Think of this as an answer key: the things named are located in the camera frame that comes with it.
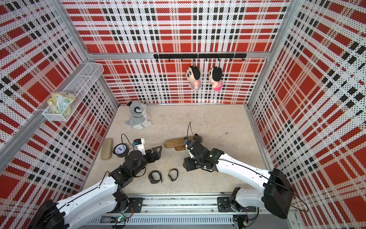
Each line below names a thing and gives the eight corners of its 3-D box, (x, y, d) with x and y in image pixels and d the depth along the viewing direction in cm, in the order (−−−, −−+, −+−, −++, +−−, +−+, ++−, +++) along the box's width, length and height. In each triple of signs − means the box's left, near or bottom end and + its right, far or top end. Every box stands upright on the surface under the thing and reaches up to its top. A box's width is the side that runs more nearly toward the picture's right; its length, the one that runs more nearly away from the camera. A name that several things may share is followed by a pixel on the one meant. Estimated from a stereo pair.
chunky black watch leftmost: (150, 185, 82) (148, 183, 79) (149, 173, 87) (148, 171, 83) (162, 182, 83) (160, 180, 80) (160, 170, 88) (159, 168, 84)
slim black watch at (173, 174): (168, 181, 84) (167, 179, 81) (169, 170, 88) (168, 168, 86) (177, 181, 84) (177, 179, 81) (178, 170, 88) (178, 168, 86)
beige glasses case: (102, 161, 91) (100, 159, 89) (103, 141, 101) (101, 139, 99) (112, 158, 93) (110, 156, 90) (112, 139, 102) (111, 136, 100)
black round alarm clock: (112, 157, 94) (109, 155, 90) (117, 146, 99) (114, 143, 96) (126, 157, 94) (124, 155, 90) (130, 146, 99) (128, 143, 96)
